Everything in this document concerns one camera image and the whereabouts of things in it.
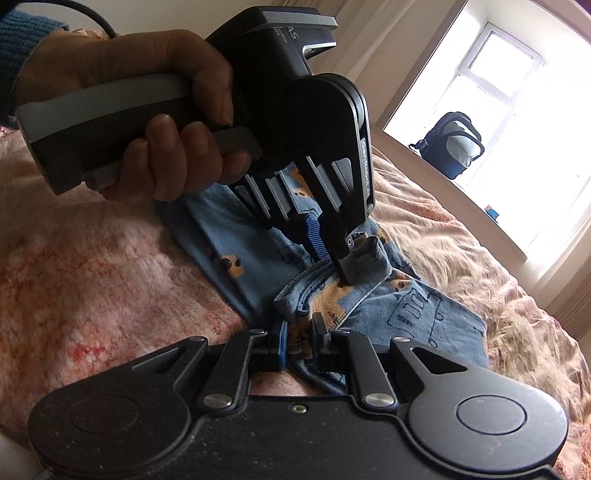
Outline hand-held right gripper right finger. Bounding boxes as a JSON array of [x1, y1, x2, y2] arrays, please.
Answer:
[[312, 314, 470, 412]]

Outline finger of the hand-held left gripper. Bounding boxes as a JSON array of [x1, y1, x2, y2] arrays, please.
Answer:
[[302, 212, 331, 262], [322, 216, 371, 282]]

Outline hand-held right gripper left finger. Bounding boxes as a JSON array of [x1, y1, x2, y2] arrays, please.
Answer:
[[133, 322, 290, 414]]

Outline blue printed pants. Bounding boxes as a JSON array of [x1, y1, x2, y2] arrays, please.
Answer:
[[157, 167, 490, 398]]

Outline person's left forearm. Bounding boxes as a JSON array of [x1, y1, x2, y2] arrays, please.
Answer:
[[0, 9, 71, 126]]

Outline person's left hand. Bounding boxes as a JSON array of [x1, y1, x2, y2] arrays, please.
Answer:
[[14, 28, 253, 204]]

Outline dark blue backpack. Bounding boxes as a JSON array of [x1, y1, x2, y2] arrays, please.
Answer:
[[409, 111, 486, 181]]

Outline white framed window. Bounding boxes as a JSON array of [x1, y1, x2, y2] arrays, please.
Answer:
[[376, 0, 591, 280]]

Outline pink floral bed blanket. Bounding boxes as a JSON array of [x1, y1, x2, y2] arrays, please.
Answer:
[[0, 28, 591, 480]]

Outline beige pleated curtain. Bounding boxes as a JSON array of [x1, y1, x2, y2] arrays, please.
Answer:
[[551, 272, 591, 334]]

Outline black cable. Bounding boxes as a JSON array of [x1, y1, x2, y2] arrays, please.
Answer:
[[59, 0, 119, 38]]

